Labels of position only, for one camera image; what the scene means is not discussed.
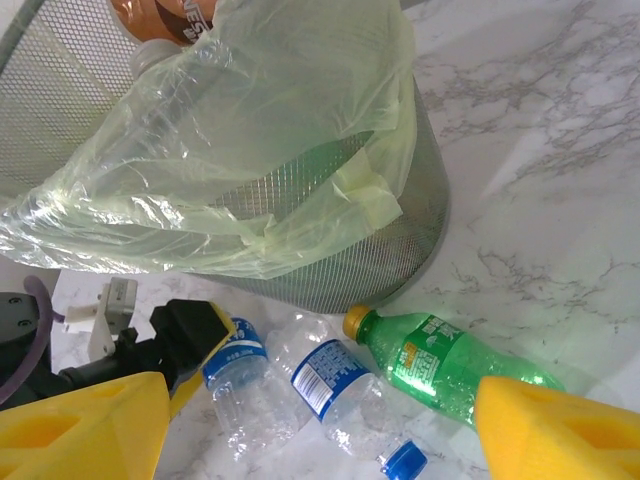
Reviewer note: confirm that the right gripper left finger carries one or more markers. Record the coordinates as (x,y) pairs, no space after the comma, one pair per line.
(75,435)

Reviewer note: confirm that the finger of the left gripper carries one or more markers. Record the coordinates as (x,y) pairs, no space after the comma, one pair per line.
(190,325)

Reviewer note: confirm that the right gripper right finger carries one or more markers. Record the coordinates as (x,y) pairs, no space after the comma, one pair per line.
(565,440)

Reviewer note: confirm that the small blue label water bottle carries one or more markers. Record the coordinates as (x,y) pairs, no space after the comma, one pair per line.
(240,360)

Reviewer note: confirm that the brown coffee bottle cream cap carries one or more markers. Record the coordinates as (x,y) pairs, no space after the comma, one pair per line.
(160,20)

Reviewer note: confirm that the pale green plastic bin liner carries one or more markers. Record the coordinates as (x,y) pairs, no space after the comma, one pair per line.
(225,150)

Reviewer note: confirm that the translucent green-lined trash bin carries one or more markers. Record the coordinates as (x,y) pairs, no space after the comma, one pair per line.
(390,260)

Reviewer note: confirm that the clear blue cap bottle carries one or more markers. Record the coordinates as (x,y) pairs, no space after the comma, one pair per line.
(330,375)

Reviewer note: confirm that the green plastic soda bottle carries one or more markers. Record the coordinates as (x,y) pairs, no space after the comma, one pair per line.
(425,355)

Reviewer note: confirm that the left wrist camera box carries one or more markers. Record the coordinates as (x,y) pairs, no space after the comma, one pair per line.
(120,297)

